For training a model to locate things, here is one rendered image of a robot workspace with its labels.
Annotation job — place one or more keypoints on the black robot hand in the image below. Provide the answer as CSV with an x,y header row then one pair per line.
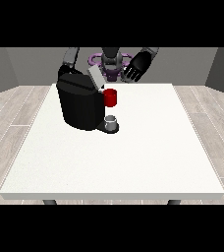
x,y
65,70
140,64

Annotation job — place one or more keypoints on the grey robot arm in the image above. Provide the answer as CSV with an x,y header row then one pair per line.
x,y
70,56
150,50

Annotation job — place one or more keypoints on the pale grey machine lid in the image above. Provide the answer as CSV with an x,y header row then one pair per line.
x,y
96,76

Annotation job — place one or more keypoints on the black coffee machine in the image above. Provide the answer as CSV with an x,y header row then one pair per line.
x,y
79,105

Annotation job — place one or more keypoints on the red pod holder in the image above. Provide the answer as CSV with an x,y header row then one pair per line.
x,y
110,97

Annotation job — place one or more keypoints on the grey robot trunk purple rings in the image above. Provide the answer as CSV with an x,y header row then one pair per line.
x,y
110,62

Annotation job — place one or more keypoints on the small grey cup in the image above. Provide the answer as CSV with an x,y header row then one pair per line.
x,y
110,122

